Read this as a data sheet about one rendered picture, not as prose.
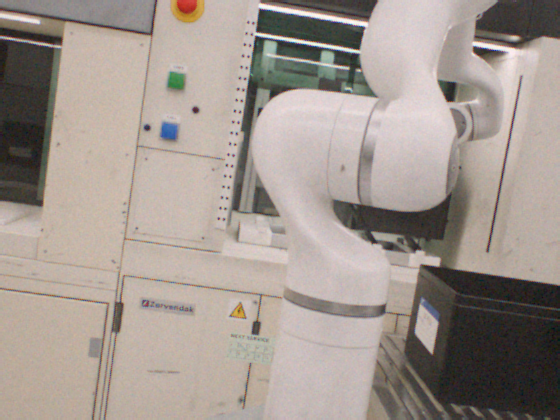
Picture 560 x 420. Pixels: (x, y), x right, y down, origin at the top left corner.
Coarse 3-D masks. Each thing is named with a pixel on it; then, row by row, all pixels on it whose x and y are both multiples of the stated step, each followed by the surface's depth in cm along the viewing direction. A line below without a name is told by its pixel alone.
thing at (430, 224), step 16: (352, 208) 190; (368, 208) 178; (432, 208) 178; (448, 208) 178; (352, 224) 198; (368, 224) 178; (384, 224) 178; (400, 224) 178; (416, 224) 178; (432, 224) 178
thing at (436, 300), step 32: (416, 288) 141; (448, 288) 121; (480, 288) 143; (512, 288) 144; (544, 288) 144; (416, 320) 138; (448, 320) 118; (480, 320) 116; (512, 320) 116; (544, 320) 116; (416, 352) 134; (448, 352) 117; (480, 352) 117; (512, 352) 117; (544, 352) 117; (448, 384) 117; (480, 384) 117; (512, 384) 118; (544, 384) 118; (544, 416) 119
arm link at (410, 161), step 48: (384, 0) 96; (432, 0) 95; (480, 0) 102; (384, 48) 90; (432, 48) 92; (384, 96) 93; (432, 96) 82; (384, 144) 79; (432, 144) 79; (384, 192) 81; (432, 192) 80
